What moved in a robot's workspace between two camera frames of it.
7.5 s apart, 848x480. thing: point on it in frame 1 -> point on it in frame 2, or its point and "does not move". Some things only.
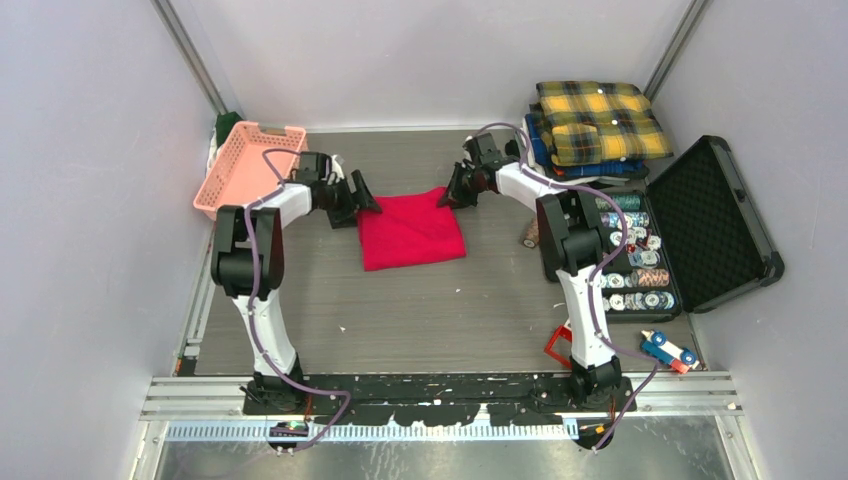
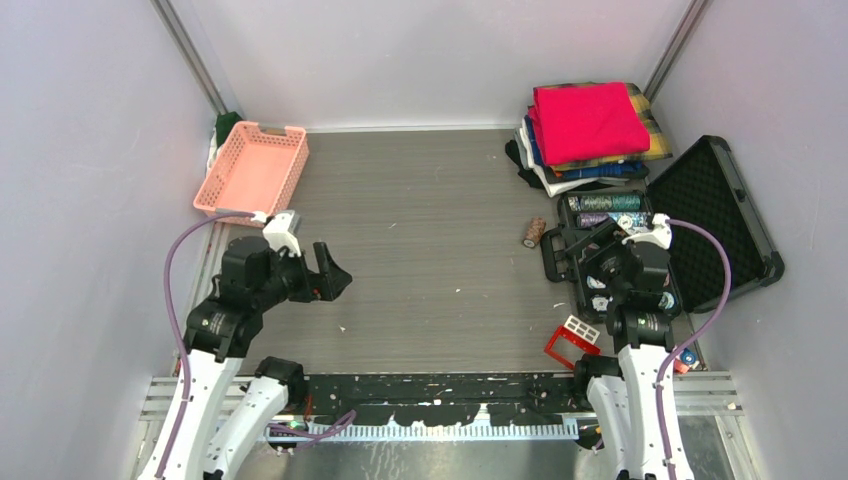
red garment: (411, 229) -> (573, 122)
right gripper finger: (459, 193) -> (578, 248)
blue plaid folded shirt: (621, 169) does not move
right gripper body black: (473, 172) -> (605, 263)
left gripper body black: (339, 202) -> (301, 283)
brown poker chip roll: (532, 233) does not move
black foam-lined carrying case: (691, 239) does not move
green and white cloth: (224, 125) does not move
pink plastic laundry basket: (254, 161) does not move
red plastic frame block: (566, 333) does not move
